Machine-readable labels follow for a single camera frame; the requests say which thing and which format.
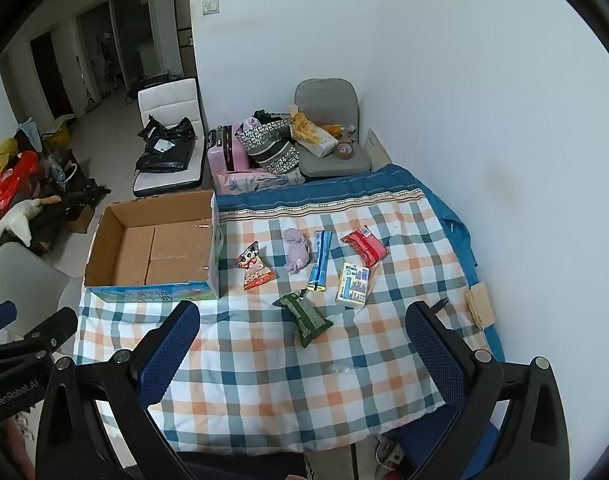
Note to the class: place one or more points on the open cardboard box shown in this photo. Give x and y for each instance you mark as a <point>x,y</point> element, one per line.
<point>174,255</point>

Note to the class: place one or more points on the long blue packet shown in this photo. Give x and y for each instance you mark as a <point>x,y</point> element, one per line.
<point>319,260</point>

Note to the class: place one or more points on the white cushioned floor chair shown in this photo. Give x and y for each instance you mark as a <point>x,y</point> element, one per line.
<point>167,97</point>

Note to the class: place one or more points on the clear plastic wrapper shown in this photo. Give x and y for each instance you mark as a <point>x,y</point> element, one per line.
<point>342,370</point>

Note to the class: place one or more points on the grey cushioned chair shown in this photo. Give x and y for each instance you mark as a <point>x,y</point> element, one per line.
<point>327,97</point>

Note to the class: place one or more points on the white light switch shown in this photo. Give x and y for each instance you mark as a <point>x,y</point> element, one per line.
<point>211,6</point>

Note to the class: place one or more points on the cartoon print snack packet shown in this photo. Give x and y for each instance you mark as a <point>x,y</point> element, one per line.
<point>254,267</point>

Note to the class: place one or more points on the small cardboard piece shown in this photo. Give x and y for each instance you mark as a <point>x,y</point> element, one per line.
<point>480,306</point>

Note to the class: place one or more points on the black plastic bag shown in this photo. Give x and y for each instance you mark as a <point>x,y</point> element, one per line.
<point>162,157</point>
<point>172,130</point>

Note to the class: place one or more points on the blue striped quilt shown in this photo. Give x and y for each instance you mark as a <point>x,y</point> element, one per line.
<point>309,192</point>

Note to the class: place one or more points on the blue seat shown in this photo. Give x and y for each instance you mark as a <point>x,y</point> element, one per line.
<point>427,435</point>

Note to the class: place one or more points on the purple plush toy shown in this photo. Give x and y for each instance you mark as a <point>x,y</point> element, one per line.
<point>298,250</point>

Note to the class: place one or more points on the small brown carton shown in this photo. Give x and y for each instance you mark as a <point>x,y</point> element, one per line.
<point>80,219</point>

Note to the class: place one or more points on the yellow bucket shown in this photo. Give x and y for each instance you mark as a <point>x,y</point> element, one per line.
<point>58,135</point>

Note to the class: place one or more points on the red packet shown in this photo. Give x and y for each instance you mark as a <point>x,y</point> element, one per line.
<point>365,246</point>

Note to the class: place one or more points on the green packet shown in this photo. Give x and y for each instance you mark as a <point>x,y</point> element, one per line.
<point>304,317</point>

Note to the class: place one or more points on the white plush goose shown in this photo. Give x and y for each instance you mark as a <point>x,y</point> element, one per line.
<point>17,220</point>

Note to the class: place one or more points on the tape roll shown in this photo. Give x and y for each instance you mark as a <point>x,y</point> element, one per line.
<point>344,150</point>

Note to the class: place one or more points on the red plastic bag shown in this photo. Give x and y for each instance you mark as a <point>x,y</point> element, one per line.
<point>7,180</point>

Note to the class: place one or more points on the white power strip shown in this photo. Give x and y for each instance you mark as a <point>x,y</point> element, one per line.
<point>388,455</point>

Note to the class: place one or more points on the person's left forearm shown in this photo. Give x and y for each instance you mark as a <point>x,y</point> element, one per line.
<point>17,445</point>

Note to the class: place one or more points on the yellow white snack bag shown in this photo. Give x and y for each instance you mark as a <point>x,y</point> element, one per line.
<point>314,137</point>

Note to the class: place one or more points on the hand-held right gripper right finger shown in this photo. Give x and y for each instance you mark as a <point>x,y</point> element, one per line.
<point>434,350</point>

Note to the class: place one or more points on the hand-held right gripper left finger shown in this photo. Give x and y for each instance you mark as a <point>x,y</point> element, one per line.
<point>169,350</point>

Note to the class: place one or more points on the pink suitcase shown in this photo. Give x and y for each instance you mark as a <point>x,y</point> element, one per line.
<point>227,160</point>

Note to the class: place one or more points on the white flat board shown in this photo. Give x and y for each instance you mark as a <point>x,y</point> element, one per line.
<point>379,147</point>

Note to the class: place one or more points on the sliding glass door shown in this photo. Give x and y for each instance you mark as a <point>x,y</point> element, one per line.
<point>119,40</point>

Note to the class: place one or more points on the black white patterned tote bag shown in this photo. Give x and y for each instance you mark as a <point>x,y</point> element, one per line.
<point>272,152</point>

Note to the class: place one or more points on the white plastic chair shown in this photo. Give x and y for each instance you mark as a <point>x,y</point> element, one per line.
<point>27,280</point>

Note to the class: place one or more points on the checked blanket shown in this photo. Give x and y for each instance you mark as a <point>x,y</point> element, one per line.
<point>264,375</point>

